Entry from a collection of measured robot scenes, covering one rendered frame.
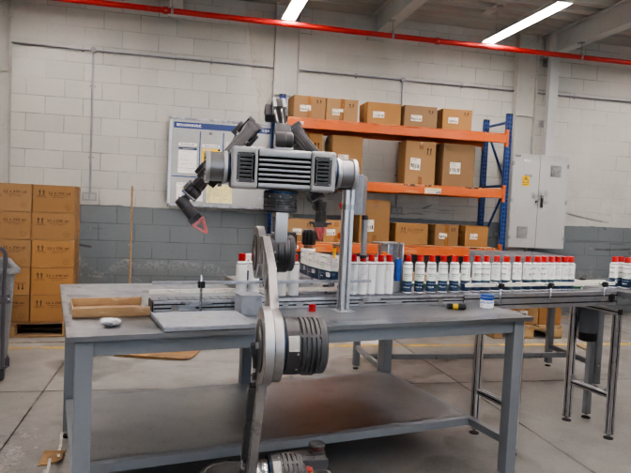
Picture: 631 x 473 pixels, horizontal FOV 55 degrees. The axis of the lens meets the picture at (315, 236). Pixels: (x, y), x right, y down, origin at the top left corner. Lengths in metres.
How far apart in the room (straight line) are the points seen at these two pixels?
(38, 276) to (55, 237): 0.38
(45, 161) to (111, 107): 0.95
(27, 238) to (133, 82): 2.41
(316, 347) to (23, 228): 4.43
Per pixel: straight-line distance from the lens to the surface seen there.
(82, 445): 2.41
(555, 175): 8.35
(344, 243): 2.80
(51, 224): 5.93
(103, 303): 2.84
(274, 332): 1.79
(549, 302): 3.72
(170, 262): 7.33
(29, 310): 6.07
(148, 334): 2.28
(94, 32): 7.58
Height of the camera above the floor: 1.32
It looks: 3 degrees down
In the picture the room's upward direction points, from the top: 3 degrees clockwise
